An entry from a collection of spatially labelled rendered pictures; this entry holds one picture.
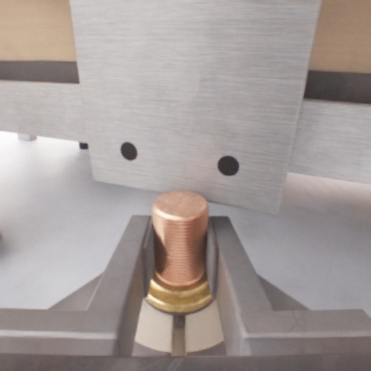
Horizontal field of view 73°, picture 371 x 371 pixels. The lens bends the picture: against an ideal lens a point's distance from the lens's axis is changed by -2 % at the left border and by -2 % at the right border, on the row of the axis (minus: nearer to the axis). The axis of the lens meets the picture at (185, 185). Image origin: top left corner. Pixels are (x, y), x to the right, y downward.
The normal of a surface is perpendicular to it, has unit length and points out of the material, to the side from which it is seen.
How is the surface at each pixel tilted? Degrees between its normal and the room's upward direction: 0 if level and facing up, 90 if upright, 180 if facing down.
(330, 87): 90
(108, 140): 90
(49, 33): 90
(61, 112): 90
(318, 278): 180
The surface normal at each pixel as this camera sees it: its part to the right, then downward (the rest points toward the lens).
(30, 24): -0.33, 0.42
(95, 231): 0.02, -0.89
